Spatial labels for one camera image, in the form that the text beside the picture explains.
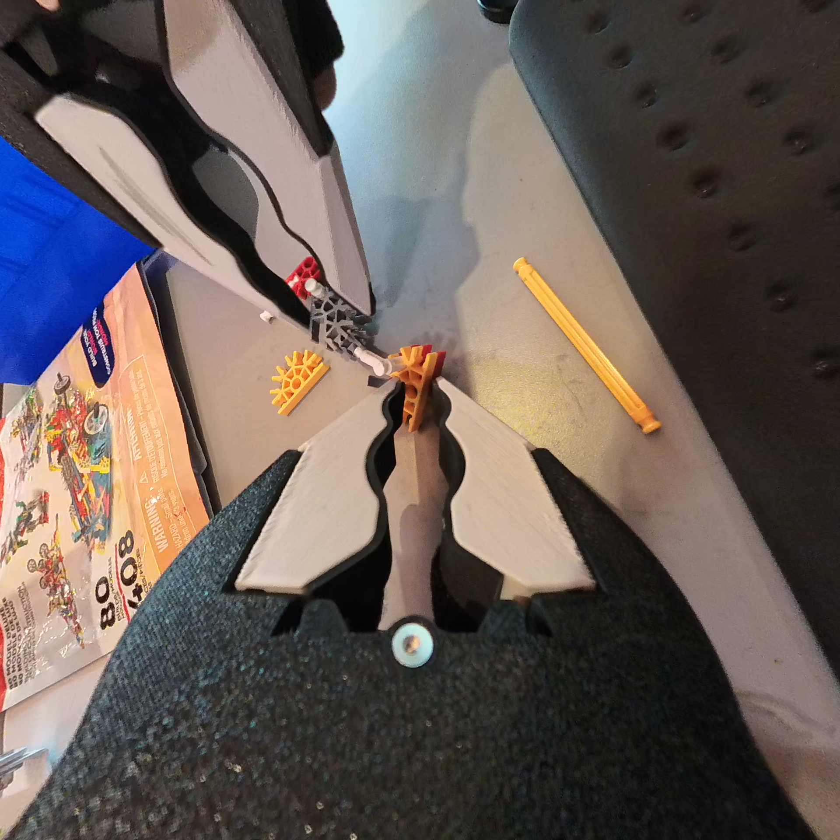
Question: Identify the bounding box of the blue plastic bin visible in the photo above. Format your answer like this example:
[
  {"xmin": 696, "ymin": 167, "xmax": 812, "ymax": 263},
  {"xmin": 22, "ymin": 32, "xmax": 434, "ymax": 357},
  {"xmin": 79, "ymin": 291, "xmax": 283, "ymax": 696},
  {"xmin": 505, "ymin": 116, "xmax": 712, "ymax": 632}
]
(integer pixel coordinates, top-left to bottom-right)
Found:
[{"xmin": 0, "ymin": 134, "xmax": 158, "ymax": 385}]

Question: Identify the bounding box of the grey connector assembly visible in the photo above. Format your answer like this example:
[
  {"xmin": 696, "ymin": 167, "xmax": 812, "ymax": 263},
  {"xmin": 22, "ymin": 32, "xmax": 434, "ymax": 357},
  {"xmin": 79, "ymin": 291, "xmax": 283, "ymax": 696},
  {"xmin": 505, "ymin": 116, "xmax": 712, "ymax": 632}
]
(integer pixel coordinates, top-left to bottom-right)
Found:
[{"xmin": 305, "ymin": 281, "xmax": 388, "ymax": 368}]

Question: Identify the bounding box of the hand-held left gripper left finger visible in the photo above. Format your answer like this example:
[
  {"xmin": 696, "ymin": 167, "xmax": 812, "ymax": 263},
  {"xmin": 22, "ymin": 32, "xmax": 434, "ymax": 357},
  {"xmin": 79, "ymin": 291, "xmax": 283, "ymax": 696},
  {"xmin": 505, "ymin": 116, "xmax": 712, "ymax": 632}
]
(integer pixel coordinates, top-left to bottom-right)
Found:
[{"xmin": 233, "ymin": 379, "xmax": 404, "ymax": 597}]

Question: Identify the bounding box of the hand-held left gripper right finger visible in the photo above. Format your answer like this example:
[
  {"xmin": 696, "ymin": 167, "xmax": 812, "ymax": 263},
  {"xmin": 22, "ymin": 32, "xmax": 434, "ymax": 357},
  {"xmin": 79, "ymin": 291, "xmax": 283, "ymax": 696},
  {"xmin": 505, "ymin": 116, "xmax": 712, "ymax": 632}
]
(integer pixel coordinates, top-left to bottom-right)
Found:
[{"xmin": 434, "ymin": 377, "xmax": 598, "ymax": 601}]

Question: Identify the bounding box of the red connector with white rod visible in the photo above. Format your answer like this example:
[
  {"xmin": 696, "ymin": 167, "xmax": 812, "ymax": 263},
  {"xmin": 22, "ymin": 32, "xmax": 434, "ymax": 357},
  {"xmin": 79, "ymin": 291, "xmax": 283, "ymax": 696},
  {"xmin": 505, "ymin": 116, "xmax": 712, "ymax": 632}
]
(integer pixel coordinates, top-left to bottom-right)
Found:
[{"xmin": 259, "ymin": 258, "xmax": 324, "ymax": 322}]

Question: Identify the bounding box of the yellow plastic rod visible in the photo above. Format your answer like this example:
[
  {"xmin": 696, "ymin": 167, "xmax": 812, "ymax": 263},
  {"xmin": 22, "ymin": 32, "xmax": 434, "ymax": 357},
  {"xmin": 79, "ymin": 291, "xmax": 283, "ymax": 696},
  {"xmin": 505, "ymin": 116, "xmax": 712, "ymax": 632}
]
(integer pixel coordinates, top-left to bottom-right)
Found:
[{"xmin": 513, "ymin": 257, "xmax": 662, "ymax": 435}]

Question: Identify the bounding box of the yellow connector piece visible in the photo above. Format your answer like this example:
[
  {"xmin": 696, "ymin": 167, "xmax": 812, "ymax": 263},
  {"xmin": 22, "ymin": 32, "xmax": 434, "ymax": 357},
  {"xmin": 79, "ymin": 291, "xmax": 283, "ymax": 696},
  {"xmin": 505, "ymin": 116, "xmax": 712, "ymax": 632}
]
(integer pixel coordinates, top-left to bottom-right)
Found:
[{"xmin": 269, "ymin": 350, "xmax": 330, "ymax": 416}]

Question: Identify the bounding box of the orange toy package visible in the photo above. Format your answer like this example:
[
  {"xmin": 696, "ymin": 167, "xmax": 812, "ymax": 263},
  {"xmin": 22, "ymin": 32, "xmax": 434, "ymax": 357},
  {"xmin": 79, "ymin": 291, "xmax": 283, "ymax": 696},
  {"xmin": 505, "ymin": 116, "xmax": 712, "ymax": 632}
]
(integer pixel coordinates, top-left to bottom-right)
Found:
[{"xmin": 0, "ymin": 262, "xmax": 214, "ymax": 713}]

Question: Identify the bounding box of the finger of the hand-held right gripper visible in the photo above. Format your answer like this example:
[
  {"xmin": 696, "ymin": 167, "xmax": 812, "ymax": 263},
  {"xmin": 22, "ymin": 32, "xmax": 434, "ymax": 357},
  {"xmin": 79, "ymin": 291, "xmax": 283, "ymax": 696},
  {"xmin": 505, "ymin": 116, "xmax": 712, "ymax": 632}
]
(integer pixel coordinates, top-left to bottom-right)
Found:
[
  {"xmin": 159, "ymin": 0, "xmax": 376, "ymax": 317},
  {"xmin": 33, "ymin": 93, "xmax": 316, "ymax": 329}
]

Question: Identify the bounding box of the yellow and red connector assembly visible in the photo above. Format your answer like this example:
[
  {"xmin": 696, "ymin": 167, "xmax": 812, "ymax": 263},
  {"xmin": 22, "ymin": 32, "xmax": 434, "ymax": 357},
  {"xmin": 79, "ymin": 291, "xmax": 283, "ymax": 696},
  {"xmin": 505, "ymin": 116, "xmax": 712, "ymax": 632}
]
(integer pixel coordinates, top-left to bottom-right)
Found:
[{"xmin": 387, "ymin": 343, "xmax": 447, "ymax": 433}]

